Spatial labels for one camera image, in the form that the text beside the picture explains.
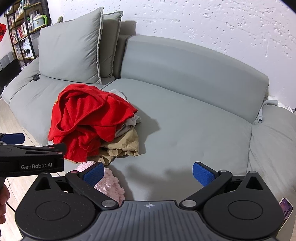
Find white appliance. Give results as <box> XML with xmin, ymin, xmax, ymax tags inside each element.
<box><xmin>22</xmin><ymin>39</ymin><xmax>33</xmax><ymax>57</ymax></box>

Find khaki pants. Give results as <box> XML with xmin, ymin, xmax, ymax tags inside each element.
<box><xmin>93</xmin><ymin>127</ymin><xmax>140</xmax><ymax>166</ymax></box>

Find grey sofa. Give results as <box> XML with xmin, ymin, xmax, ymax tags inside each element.
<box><xmin>1</xmin><ymin>35</ymin><xmax>296</xmax><ymax>232</ymax></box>

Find pink fluffy blanket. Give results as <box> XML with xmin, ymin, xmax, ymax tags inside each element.
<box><xmin>73</xmin><ymin>161</ymin><xmax>126</xmax><ymax>207</ymax></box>

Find black cable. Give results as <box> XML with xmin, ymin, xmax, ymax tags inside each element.
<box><xmin>5</xmin><ymin>201</ymin><xmax>17</xmax><ymax>213</ymax></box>

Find phone with cream case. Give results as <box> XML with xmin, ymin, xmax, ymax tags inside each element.
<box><xmin>278</xmin><ymin>197</ymin><xmax>293</xmax><ymax>221</ymax></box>

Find white hose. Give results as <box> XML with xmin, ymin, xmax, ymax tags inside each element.
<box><xmin>256</xmin><ymin>99</ymin><xmax>279</xmax><ymax>122</ymax></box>

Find person's left hand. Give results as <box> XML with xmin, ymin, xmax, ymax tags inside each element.
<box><xmin>0</xmin><ymin>185</ymin><xmax>10</xmax><ymax>224</ymax></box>

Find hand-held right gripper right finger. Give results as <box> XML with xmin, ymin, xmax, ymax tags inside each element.
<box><xmin>179</xmin><ymin>162</ymin><xmax>265</xmax><ymax>210</ymax></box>

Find wooden bookshelf with books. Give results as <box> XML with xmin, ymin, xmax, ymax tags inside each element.
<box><xmin>3</xmin><ymin>0</ymin><xmax>53</xmax><ymax>68</ymax></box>

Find red wall decoration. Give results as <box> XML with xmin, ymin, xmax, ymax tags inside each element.
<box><xmin>0</xmin><ymin>22</ymin><xmax>8</xmax><ymax>43</ymax></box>

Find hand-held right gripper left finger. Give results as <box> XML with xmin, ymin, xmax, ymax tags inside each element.
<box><xmin>30</xmin><ymin>162</ymin><xmax>119</xmax><ymax>211</ymax></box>

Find large grey cushion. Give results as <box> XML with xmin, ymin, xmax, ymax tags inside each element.
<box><xmin>38</xmin><ymin>6</ymin><xmax>105</xmax><ymax>84</ymax></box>

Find small grey cushion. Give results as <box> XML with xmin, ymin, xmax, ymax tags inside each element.
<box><xmin>99</xmin><ymin>11</ymin><xmax>124</xmax><ymax>78</ymax></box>

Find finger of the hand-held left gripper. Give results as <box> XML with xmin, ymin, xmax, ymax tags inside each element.
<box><xmin>0</xmin><ymin>142</ymin><xmax>67</xmax><ymax>161</ymax></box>
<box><xmin>0</xmin><ymin>133</ymin><xmax>25</xmax><ymax>146</ymax></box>

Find red fleece sweatshirt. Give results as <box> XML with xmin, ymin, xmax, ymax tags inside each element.
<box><xmin>48</xmin><ymin>83</ymin><xmax>139</xmax><ymax>163</ymax></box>

